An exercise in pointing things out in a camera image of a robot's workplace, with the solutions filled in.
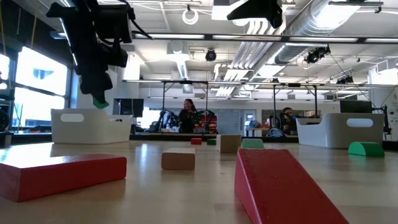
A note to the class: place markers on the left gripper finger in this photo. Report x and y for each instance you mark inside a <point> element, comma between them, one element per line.
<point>105,84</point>
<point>88,84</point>

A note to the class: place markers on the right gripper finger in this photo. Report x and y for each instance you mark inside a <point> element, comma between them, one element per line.
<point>252,15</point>
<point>258,5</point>

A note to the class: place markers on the small green wooden block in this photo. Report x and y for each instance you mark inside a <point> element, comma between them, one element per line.
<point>100,105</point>

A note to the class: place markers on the red rectangular wooden block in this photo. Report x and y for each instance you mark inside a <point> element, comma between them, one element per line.
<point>196,141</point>
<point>62,177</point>

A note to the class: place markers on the green rectangular wooden block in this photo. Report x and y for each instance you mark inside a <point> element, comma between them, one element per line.
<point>252,143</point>

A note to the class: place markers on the green half-round wooden block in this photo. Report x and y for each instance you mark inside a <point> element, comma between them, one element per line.
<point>367,150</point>

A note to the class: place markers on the large red wedge block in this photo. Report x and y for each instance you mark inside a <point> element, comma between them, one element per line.
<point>280,186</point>

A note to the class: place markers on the black round ceiling fixture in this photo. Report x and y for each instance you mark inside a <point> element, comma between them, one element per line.
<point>211,55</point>

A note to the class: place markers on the LED light bar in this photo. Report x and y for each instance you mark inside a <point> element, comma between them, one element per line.
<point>186,36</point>

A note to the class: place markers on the person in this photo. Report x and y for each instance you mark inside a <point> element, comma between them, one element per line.
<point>289,121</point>
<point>187,118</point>

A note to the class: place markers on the natural wooden rectangular block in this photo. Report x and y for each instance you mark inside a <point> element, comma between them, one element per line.
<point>178,159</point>

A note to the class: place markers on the black computer monitor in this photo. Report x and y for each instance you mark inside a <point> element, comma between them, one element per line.
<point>356,106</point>

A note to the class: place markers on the long green wooden block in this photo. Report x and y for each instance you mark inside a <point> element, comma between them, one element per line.
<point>211,142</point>

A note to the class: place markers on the black ceiling camera cluster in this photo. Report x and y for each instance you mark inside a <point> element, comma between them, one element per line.
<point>344,80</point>
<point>315,56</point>

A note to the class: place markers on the black aluminium gantry frame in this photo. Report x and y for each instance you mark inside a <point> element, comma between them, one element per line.
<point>315,99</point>
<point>163,93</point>

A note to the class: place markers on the black aluminium table frame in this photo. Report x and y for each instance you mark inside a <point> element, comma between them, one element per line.
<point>161,137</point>

